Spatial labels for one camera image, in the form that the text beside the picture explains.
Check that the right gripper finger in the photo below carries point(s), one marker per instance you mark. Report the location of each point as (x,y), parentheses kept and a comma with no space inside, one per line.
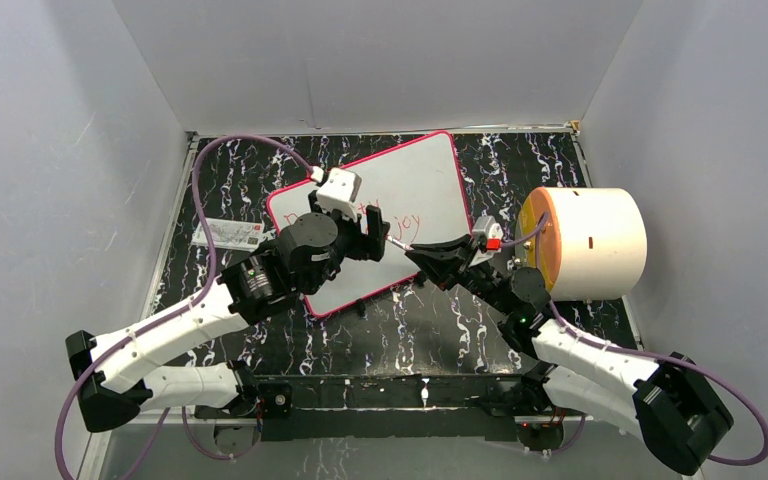
(444,271)
(451,248)

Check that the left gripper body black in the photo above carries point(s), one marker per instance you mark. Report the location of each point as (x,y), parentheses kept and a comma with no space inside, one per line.
(351,242)

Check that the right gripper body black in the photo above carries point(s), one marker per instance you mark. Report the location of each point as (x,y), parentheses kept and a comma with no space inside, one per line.
(484,276)

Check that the red whiteboard marker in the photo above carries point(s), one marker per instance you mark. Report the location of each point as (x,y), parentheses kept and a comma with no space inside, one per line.
(398,243)

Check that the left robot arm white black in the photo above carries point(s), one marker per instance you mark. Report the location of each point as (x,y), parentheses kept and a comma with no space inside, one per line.
(124,373)

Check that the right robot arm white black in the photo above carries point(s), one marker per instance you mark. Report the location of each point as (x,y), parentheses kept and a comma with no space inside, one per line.
(666,403)

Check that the white cylinder orange end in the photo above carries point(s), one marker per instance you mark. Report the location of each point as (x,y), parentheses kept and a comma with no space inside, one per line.
(593,246)

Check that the white printed card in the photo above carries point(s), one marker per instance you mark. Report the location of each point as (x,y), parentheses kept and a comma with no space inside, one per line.
(236,235)

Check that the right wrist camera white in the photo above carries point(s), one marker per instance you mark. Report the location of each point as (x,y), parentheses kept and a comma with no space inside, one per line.
(488,234)

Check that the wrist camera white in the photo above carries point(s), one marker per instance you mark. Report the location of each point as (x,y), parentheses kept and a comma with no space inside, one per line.
(488,234)
(336,191)

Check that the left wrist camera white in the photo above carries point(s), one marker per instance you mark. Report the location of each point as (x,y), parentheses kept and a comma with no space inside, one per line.
(336,191)

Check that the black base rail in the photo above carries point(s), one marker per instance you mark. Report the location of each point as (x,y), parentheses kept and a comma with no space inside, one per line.
(493,407)

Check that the aluminium frame rail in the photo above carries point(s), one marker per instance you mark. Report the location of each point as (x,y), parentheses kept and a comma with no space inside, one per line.
(215,394)

